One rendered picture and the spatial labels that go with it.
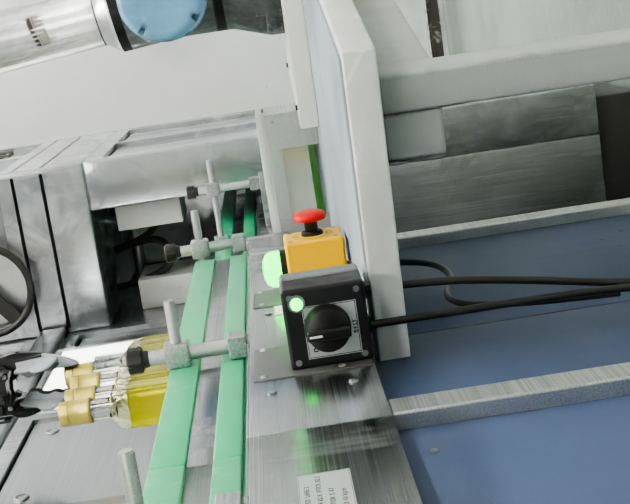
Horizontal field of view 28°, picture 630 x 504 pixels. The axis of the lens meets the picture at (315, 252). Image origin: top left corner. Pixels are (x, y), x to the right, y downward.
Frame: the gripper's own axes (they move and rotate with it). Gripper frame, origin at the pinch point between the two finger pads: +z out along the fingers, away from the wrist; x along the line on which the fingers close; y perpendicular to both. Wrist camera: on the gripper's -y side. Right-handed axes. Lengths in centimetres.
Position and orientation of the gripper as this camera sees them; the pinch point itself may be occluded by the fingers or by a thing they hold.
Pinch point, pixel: (73, 376)
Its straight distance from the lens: 192.0
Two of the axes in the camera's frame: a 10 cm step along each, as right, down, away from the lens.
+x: -1.4, -9.7, -2.1
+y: 0.5, 2.0, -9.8
